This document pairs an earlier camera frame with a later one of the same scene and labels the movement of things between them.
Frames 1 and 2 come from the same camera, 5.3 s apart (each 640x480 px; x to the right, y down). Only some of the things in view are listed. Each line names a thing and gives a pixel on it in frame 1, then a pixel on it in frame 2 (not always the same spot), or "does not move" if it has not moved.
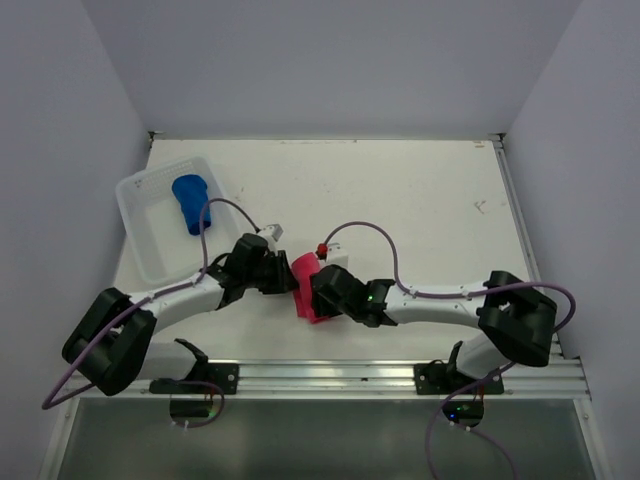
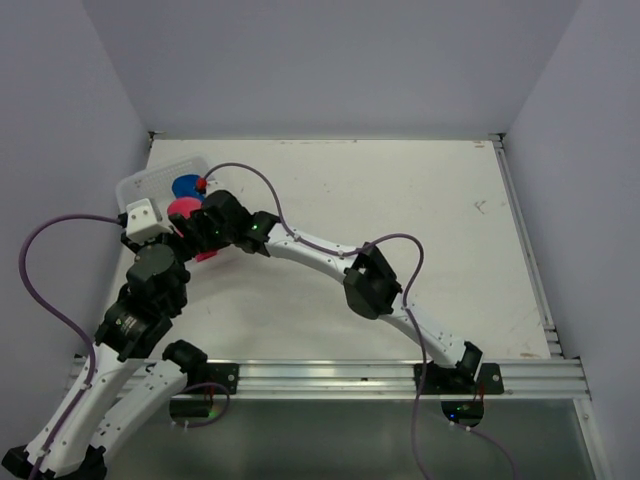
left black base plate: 209,378 does not move
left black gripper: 284,279 to 168,237
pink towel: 303,267 to 185,206
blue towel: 191,192 does not move
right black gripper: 322,308 to 201,222
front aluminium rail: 355,379 does not move
